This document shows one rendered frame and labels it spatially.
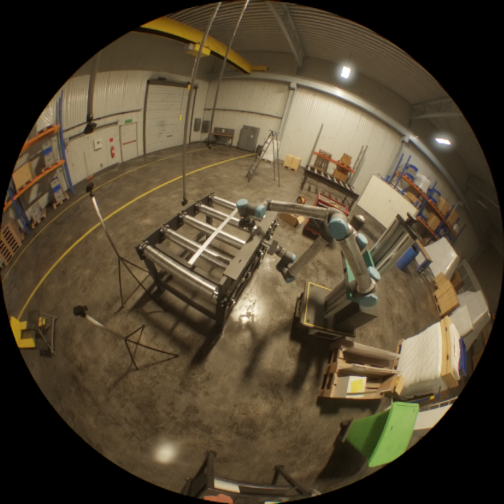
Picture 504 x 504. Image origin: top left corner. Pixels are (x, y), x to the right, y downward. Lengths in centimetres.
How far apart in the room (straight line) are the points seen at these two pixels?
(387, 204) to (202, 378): 586
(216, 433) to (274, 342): 138
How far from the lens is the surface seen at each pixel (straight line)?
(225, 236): 155
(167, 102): 1168
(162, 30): 763
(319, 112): 1131
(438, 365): 311
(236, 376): 195
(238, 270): 96
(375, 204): 550
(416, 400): 344
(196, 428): 212
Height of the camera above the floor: 194
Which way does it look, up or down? 45 degrees down
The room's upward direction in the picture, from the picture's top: 17 degrees clockwise
